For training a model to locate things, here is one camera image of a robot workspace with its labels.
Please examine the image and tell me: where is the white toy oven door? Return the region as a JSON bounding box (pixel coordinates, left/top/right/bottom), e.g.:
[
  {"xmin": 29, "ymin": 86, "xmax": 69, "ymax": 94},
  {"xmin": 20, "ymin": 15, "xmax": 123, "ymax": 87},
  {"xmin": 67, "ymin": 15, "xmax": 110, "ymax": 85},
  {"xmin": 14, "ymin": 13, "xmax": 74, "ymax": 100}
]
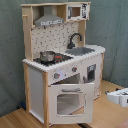
[{"xmin": 49, "ymin": 83, "xmax": 94, "ymax": 124}]

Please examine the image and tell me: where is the oven knob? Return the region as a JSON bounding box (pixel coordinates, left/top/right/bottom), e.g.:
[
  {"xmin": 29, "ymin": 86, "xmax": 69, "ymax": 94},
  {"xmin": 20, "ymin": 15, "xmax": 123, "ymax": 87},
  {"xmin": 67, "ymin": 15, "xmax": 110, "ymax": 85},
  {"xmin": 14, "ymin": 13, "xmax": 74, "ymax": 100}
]
[
  {"xmin": 71, "ymin": 66, "xmax": 79, "ymax": 74},
  {"xmin": 54, "ymin": 73, "xmax": 60, "ymax": 79}
]

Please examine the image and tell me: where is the silver toy pot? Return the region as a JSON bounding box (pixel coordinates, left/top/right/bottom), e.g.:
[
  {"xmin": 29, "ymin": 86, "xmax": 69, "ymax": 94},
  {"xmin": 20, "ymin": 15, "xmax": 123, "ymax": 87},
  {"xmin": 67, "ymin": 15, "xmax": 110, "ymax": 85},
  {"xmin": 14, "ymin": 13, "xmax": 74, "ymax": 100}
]
[{"xmin": 40, "ymin": 51, "xmax": 55, "ymax": 62}]

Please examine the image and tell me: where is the left oven knob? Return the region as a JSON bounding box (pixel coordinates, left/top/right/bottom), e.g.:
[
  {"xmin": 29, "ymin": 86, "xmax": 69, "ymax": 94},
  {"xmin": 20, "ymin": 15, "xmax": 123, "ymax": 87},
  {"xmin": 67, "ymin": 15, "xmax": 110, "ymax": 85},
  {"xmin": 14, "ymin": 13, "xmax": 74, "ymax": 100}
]
[{"xmin": 54, "ymin": 73, "xmax": 60, "ymax": 79}]

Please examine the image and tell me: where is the right oven knob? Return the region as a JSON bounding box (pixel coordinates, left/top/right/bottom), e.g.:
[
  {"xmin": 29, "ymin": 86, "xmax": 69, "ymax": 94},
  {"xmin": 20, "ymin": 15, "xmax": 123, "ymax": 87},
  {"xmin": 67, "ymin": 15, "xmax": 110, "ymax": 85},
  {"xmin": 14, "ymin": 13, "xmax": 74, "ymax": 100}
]
[{"xmin": 71, "ymin": 66, "xmax": 79, "ymax": 74}]

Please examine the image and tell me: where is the black toy faucet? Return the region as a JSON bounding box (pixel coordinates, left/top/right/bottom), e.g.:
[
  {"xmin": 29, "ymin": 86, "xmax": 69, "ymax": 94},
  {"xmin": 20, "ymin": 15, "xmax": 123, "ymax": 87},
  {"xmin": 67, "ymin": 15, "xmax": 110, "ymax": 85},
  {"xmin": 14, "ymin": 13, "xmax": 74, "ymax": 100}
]
[{"xmin": 67, "ymin": 33, "xmax": 82, "ymax": 49}]

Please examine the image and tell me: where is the wooden toy kitchen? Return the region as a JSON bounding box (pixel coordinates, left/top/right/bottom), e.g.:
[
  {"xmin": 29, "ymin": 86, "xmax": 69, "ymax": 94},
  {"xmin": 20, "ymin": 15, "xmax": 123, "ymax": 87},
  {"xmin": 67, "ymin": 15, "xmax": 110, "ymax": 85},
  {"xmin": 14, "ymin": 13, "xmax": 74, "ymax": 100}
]
[{"xmin": 22, "ymin": 2, "xmax": 105, "ymax": 128}]

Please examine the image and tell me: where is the white toy microwave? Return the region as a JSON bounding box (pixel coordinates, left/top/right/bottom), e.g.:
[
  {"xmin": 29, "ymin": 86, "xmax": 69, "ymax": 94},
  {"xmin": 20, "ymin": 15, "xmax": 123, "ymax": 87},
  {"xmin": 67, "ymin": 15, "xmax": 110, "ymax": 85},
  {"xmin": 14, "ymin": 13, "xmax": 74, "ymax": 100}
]
[{"xmin": 66, "ymin": 3, "xmax": 90, "ymax": 21}]

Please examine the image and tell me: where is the grey toy sink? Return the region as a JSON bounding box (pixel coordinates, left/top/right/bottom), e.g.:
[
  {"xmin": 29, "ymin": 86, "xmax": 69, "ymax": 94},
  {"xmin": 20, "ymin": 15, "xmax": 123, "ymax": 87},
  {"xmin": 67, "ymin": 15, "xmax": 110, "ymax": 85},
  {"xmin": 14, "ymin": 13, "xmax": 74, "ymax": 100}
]
[{"xmin": 66, "ymin": 47, "xmax": 94, "ymax": 56}]

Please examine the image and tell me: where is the grey toy range hood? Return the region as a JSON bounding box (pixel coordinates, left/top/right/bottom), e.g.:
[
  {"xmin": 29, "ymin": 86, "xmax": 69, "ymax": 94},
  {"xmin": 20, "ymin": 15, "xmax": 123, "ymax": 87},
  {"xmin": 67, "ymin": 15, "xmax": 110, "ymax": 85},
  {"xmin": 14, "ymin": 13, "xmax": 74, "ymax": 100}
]
[{"xmin": 34, "ymin": 5, "xmax": 64, "ymax": 27}]

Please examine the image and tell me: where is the black toy stovetop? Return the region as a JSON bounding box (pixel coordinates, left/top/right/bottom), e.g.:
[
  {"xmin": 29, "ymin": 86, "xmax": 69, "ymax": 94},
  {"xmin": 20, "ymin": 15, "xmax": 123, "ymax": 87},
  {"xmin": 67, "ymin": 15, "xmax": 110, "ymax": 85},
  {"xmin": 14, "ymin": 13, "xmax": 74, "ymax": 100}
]
[{"xmin": 35, "ymin": 53, "xmax": 71, "ymax": 66}]

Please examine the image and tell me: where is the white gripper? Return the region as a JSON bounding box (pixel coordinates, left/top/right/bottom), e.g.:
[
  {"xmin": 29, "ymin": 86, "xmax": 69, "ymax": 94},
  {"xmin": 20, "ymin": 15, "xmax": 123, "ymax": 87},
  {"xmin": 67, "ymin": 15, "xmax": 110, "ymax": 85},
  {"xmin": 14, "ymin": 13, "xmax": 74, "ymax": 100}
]
[{"xmin": 107, "ymin": 88, "xmax": 128, "ymax": 107}]

